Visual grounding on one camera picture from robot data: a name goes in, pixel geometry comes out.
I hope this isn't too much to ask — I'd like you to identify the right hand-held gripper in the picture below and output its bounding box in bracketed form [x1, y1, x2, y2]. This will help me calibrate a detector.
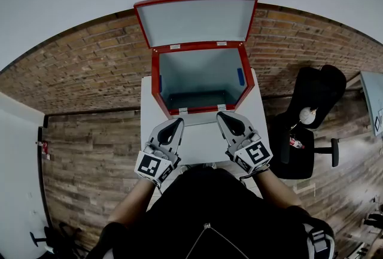
[216, 111, 274, 176]

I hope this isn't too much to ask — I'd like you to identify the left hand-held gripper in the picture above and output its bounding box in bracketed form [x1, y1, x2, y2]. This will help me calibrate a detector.
[134, 117, 185, 187]

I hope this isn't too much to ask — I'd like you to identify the red fire extinguisher box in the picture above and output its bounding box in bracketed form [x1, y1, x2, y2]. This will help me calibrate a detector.
[151, 40, 256, 127]

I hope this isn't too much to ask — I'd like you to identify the person's right forearm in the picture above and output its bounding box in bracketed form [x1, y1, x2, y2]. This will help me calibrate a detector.
[253, 169, 303, 209]

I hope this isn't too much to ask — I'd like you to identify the person's left forearm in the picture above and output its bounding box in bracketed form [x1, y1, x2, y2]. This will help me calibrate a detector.
[108, 178, 158, 227]

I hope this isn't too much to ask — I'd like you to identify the white square table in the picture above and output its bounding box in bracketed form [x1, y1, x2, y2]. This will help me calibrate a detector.
[139, 68, 270, 212]

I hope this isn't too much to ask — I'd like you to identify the red label drink bottle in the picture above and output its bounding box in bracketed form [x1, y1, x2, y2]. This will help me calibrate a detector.
[288, 136, 306, 150]

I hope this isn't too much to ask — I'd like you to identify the white round lamp gold stem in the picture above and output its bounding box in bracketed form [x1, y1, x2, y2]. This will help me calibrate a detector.
[288, 106, 319, 133]

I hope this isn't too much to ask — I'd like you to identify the person's black shirt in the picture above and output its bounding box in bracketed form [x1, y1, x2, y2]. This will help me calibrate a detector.
[95, 167, 336, 259]

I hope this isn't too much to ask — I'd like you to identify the black office chair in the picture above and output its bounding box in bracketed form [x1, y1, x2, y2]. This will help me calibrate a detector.
[267, 64, 348, 180]

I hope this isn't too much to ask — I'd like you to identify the grey desk with wooden legs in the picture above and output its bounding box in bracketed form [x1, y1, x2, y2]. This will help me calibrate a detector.
[346, 70, 383, 138]

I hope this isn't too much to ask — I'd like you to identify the black swivel chair with bag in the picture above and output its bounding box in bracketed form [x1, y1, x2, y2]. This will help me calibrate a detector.
[29, 221, 91, 259]

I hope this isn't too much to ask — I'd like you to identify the thin neck cord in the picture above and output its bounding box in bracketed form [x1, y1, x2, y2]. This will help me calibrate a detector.
[185, 223, 251, 259]

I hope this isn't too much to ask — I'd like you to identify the red and white wall fixture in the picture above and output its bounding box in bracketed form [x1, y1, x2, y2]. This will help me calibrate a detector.
[35, 139, 51, 160]

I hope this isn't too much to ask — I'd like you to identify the grey backpack strap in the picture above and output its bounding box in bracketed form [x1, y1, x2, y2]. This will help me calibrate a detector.
[302, 221, 336, 259]

